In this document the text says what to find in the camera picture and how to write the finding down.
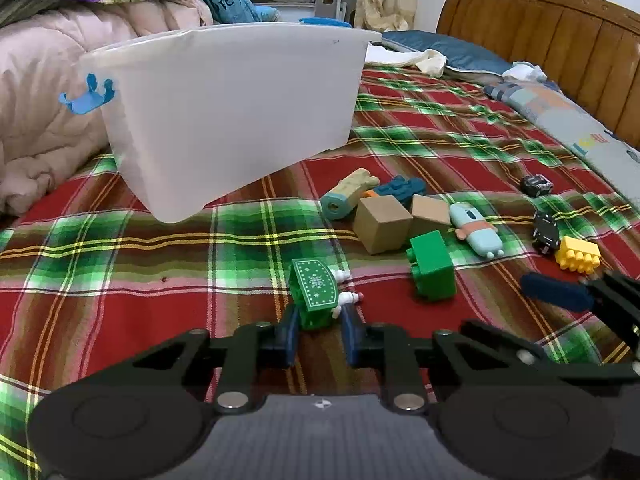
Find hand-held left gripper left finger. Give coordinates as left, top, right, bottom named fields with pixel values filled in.
left=132, top=309, right=301, bottom=413

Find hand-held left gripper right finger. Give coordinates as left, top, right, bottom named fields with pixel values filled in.
left=341, top=309, right=507, bottom=412

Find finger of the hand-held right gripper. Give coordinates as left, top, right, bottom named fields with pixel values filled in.
left=461, top=320, right=640, bottom=380
left=521, top=270, right=640, bottom=350

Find yellow building block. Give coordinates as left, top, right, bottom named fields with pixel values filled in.
left=555, top=235, right=602, bottom=275

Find green snowflake figure toy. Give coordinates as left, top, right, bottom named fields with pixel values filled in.
left=287, top=257, right=362, bottom=331

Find black toy car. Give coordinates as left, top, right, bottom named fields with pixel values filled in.
left=531, top=211, right=561, bottom=256

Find light blue robot figure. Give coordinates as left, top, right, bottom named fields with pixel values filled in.
left=448, top=201, right=505, bottom=261

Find green building block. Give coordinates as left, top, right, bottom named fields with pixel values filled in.
left=405, top=230, right=457, bottom=302

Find large wooden cube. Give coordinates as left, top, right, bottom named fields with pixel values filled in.
left=354, top=195, right=414, bottom=255

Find beige teal wooden peg toy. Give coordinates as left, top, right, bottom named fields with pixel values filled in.
left=320, top=168, right=381, bottom=220

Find small wooden cube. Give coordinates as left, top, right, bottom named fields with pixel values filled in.
left=409, top=194, right=452, bottom=233

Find dark blue building block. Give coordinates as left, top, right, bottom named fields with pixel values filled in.
left=372, top=175, right=427, bottom=200

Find white plastic storage bin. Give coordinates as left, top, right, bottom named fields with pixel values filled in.
left=79, top=22, right=383, bottom=225

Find small dark toy car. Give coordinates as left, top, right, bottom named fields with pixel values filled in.
left=519, top=173, right=555, bottom=198

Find grey patterned pillow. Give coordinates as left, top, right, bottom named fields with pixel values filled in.
left=482, top=80, right=640, bottom=196

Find small white cloth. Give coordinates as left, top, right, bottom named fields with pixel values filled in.
left=501, top=61, right=548, bottom=82

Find blue pillow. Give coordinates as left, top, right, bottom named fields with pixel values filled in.
left=382, top=30, right=511, bottom=81

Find wooden headboard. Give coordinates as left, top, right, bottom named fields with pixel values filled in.
left=436, top=0, right=640, bottom=148

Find white cream towel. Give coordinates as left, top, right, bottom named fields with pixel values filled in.
left=362, top=42, right=447, bottom=78

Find pink quilt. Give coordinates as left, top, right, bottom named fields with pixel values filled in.
left=0, top=0, right=216, bottom=216

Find grey green striped blanket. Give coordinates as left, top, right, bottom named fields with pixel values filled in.
left=0, top=0, right=63, bottom=30

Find blue bin latch handle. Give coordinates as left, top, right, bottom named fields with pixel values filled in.
left=58, top=73, right=119, bottom=116
left=299, top=16, right=354, bottom=28

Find grey metal frame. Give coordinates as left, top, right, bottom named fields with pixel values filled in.
left=315, top=0, right=358, bottom=26

